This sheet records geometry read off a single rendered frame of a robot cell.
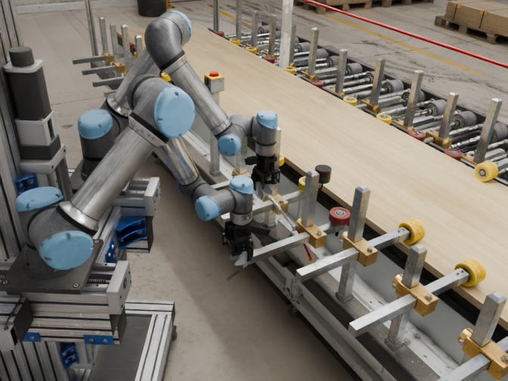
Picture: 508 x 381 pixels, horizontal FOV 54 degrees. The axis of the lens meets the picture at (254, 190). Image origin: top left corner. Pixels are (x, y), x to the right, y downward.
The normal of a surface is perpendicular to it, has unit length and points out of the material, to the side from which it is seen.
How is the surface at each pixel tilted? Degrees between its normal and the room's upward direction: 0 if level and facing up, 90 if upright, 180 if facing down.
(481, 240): 0
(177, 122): 85
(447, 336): 90
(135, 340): 0
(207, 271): 0
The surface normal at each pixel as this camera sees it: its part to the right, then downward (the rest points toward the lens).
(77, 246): 0.53, 0.54
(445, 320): -0.85, 0.25
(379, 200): 0.04, -0.85
